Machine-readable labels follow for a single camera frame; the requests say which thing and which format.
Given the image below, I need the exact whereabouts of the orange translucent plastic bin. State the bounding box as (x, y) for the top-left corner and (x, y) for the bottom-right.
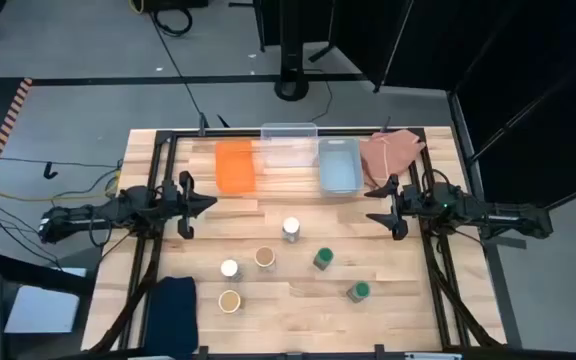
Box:
(214, 139), (257, 195)

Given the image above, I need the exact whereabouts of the yellow cable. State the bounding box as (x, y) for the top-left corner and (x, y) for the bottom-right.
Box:
(0, 169), (122, 204)

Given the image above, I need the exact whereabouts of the white board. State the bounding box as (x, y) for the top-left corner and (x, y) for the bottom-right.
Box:
(3, 267), (88, 335)

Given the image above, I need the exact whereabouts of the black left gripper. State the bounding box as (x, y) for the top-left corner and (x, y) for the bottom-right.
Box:
(159, 170), (218, 240)

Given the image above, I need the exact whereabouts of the white-lid spice jar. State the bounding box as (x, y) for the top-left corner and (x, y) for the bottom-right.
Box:
(219, 258), (244, 283)

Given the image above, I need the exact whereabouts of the black aluminium table frame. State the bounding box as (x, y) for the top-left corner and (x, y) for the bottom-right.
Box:
(90, 127), (502, 351)

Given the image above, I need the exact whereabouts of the pink cloth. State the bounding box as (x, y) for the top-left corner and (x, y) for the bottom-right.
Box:
(358, 129), (427, 190)

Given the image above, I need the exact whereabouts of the clear plastic bin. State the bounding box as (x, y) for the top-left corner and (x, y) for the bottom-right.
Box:
(260, 122), (319, 169)

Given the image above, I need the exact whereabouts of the black partition curtain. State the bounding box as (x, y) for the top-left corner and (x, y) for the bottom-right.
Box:
(327, 0), (576, 209)

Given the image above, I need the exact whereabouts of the green-lid spice jar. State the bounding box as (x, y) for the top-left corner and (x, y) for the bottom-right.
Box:
(345, 280), (372, 304)
(312, 246), (335, 272)

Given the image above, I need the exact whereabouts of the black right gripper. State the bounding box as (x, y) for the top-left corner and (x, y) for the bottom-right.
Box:
(365, 173), (422, 240)

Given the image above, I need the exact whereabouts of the tan-lid spice jar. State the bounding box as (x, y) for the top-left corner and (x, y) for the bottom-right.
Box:
(217, 289), (243, 315)
(253, 245), (277, 273)

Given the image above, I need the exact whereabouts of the white-lid bagel seasoning jar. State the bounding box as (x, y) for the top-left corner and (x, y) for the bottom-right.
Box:
(281, 216), (302, 244)

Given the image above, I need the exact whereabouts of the orange black hazard tape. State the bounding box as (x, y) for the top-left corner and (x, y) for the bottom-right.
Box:
(0, 77), (34, 189)

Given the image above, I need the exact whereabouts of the black stand pole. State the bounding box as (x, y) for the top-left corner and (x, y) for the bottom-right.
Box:
(273, 0), (310, 102)

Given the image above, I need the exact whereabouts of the navy blue cloth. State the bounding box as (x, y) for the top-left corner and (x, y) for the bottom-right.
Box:
(143, 276), (200, 360)

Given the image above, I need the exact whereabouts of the light grey plastic bin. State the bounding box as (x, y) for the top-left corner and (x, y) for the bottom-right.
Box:
(316, 137), (366, 196)

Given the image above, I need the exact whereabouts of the coiled black cable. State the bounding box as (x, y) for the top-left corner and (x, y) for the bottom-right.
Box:
(152, 7), (194, 38)

